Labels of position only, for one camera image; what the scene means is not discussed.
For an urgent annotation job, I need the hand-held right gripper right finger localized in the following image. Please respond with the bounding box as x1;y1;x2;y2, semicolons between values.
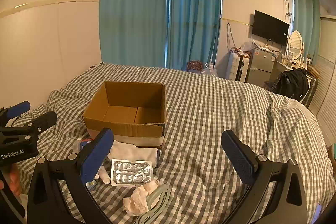
221;130;309;224

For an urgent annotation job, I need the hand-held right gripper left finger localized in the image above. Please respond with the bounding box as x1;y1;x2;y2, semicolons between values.
27;128;114;224

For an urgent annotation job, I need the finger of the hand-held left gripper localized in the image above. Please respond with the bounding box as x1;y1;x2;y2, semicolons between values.
0;111;58;138
0;101;31;120

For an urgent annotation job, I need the small white bottle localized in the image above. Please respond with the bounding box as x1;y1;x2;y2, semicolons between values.
94;165;112;184

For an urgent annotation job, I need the blue white packet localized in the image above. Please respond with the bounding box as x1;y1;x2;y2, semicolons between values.
73;138;93;155

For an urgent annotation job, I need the white plastic bag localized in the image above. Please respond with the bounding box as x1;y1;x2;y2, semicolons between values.
109;140;158;168

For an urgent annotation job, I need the silver foil blister tray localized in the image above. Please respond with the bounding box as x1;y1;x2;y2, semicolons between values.
111;158;154;187

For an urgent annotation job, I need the white tissue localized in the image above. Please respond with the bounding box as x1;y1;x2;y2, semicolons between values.
123;179;164;215

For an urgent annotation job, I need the brown cardboard box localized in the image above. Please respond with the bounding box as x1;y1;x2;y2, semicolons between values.
82;81;166;148

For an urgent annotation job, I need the person's left hand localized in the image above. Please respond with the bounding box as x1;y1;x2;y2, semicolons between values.
0;164;23;197

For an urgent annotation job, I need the grey checkered blanket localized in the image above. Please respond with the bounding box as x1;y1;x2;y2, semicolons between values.
13;63;331;224

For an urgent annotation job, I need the black jacket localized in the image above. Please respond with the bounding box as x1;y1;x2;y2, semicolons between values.
270;68;310;103

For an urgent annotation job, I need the white suitcase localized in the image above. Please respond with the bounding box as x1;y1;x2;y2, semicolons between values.
227;52;250;83

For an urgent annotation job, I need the clear plastic bag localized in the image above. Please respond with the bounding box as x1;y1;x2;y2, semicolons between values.
202;63;218;77
240;42;254;53

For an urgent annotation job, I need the grey small fridge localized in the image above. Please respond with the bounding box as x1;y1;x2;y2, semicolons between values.
247;47;275;84

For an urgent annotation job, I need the patterned bag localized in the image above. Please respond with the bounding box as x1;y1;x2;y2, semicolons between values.
187;60;202;73

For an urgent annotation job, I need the white louvred wardrobe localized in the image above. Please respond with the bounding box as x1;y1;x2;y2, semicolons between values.
308;15;336;146

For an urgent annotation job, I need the white oval mirror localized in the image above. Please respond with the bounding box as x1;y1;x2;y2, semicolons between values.
286;30;305;60

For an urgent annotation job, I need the wide teal curtain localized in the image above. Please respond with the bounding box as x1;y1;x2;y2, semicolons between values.
98;0;168;68

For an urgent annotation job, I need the narrow teal curtain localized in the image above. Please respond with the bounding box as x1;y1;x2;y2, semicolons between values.
166;0;222;71

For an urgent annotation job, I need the pale teal curtain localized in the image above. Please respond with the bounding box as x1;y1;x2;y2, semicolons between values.
290;0;322;67

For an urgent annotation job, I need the hanging wall cable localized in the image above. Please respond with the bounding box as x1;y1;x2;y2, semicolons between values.
227;22;237;52

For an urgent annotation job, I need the black wall television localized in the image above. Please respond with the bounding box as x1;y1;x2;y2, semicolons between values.
252;10;289;46

